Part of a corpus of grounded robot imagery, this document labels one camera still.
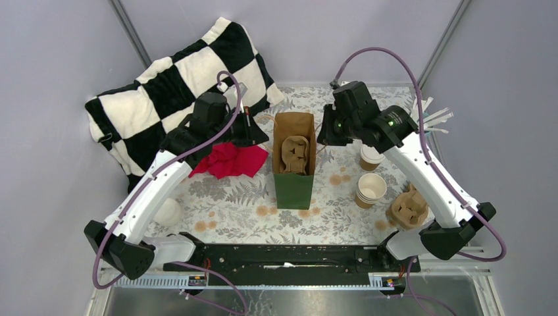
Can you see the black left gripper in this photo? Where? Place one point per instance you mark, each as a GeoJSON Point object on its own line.
{"type": "Point", "coordinates": [253, 133]}

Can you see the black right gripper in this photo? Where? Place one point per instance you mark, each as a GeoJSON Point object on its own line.
{"type": "Point", "coordinates": [326, 136]}

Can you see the green paper bag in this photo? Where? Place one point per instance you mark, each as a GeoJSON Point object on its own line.
{"type": "Point", "coordinates": [293, 191]}

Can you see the brown pulp cup carrier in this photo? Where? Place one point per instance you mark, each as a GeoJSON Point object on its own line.
{"type": "Point", "coordinates": [295, 155]}

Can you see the brown paper coffee cup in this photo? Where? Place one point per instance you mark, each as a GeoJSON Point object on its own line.
{"type": "Point", "coordinates": [370, 159]}

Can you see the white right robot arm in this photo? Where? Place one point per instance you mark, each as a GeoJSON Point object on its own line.
{"type": "Point", "coordinates": [355, 115]}

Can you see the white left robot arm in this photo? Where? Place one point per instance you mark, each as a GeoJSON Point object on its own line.
{"type": "Point", "coordinates": [120, 239]}

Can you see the red cloth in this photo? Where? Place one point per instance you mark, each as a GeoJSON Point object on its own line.
{"type": "Point", "coordinates": [229, 160]}

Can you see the floral patterned table mat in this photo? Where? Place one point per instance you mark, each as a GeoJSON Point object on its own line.
{"type": "Point", "coordinates": [243, 209]}

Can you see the stack of brown paper cups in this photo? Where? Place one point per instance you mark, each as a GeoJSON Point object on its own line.
{"type": "Point", "coordinates": [370, 189]}

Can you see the blue cup of straws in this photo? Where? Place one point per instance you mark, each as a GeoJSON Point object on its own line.
{"type": "Point", "coordinates": [431, 121]}

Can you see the black white checkered pillow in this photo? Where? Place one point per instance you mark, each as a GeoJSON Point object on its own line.
{"type": "Point", "coordinates": [130, 122]}

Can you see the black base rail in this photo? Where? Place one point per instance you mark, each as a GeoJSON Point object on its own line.
{"type": "Point", "coordinates": [298, 265]}

